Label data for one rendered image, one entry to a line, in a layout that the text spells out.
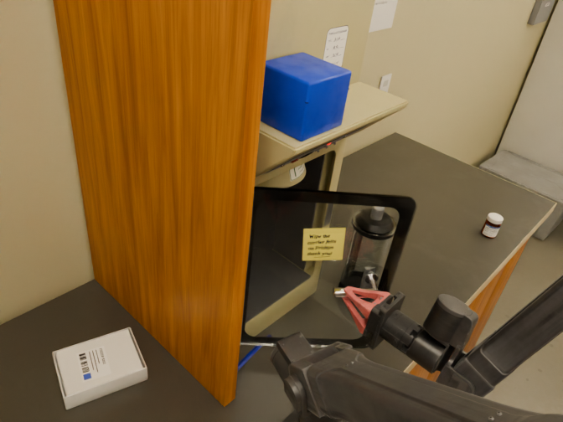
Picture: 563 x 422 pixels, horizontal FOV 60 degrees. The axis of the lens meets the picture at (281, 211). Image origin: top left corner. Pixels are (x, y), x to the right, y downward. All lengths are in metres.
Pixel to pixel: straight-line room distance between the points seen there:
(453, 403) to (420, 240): 1.21
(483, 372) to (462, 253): 0.79
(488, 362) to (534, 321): 0.09
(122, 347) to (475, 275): 0.97
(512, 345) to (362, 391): 0.40
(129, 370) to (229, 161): 0.55
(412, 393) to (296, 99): 0.44
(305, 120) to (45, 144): 0.60
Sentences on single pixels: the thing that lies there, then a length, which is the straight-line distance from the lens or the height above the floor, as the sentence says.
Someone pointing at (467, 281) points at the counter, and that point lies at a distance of 1.49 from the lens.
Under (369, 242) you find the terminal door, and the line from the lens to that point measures 0.92.
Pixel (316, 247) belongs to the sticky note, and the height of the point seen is 1.27.
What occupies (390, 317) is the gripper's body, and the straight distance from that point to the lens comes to 0.88.
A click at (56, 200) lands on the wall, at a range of 1.19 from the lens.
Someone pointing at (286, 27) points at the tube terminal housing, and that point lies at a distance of 0.79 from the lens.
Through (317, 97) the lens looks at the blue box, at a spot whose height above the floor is 1.58.
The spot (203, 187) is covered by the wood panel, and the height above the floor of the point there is 1.42.
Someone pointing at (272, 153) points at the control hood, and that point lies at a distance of 0.74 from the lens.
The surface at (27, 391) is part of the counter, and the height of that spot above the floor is 0.94.
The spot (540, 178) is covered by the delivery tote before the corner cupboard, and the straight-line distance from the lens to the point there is 3.71.
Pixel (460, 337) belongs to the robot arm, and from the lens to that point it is 0.85.
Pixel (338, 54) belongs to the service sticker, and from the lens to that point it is 0.91.
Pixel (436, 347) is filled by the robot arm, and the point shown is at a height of 1.22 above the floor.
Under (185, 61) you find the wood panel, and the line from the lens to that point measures 0.71.
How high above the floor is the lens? 1.83
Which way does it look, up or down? 35 degrees down
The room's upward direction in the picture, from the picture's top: 8 degrees clockwise
